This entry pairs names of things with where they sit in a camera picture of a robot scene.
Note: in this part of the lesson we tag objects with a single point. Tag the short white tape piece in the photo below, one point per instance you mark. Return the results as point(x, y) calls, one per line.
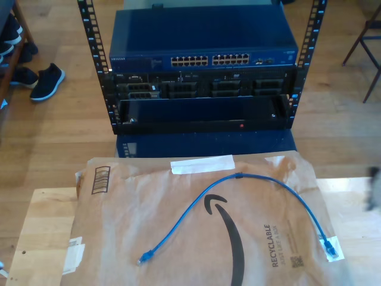
point(337, 242)

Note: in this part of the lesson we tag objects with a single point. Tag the long white tape strip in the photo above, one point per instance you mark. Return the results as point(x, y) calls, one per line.
point(202, 164)

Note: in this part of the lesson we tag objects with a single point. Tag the black rack shelf tray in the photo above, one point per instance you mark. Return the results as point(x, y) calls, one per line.
point(208, 126)

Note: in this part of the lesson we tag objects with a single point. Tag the black rack server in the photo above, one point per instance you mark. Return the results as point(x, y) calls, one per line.
point(178, 89)

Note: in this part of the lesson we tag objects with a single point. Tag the white shipping label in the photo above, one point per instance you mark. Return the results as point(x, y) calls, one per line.
point(74, 256)

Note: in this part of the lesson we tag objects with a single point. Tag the dark sneaker white sole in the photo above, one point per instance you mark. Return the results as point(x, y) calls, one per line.
point(12, 32)
point(6, 49)
point(47, 82)
point(25, 77)

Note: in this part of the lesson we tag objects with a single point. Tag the dark shoe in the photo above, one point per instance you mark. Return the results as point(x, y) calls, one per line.
point(28, 52)

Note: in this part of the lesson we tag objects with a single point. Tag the wooden shoe rack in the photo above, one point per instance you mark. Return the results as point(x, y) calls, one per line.
point(23, 21)

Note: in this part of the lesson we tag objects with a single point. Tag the blue network switch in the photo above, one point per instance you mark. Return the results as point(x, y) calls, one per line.
point(202, 32)

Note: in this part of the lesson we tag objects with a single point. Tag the black open rack frame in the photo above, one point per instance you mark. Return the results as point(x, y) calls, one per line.
point(93, 44)

